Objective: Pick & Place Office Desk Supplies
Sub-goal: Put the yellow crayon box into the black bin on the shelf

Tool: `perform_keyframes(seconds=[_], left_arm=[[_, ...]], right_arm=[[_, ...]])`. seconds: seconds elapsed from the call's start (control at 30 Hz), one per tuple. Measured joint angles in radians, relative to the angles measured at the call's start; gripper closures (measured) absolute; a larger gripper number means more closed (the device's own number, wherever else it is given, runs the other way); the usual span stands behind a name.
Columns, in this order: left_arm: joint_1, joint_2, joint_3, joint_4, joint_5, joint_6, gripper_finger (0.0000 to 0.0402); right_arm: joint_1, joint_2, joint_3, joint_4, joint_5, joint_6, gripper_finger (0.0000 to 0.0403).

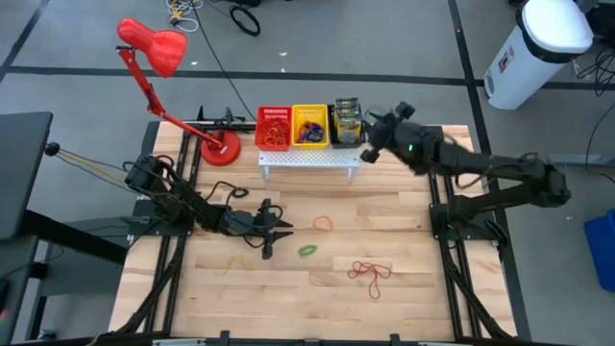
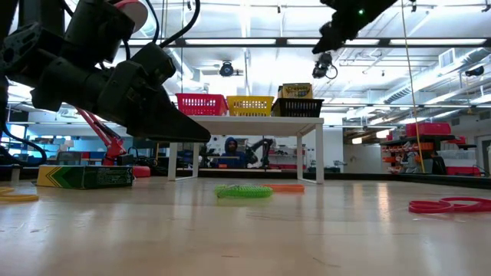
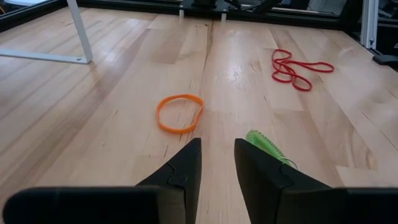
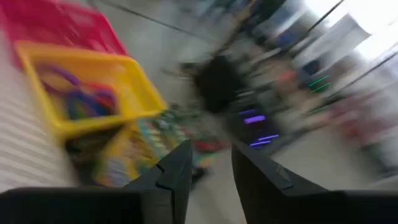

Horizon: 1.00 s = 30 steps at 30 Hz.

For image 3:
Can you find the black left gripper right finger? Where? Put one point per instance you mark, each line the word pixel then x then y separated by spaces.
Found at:
pixel 264 193

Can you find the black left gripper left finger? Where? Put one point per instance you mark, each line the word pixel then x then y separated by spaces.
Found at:
pixel 180 193

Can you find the red rubber band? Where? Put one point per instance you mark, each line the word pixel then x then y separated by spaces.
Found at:
pixel 314 64
pixel 281 81

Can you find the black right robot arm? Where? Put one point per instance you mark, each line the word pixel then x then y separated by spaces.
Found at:
pixel 202 3

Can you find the white perforated riser shelf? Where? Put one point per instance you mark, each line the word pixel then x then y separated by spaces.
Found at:
pixel 81 34

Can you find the silver aluminium post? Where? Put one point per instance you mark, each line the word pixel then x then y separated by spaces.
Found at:
pixel 369 23

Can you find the yellow rubber band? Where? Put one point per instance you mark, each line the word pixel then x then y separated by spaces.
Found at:
pixel 177 130

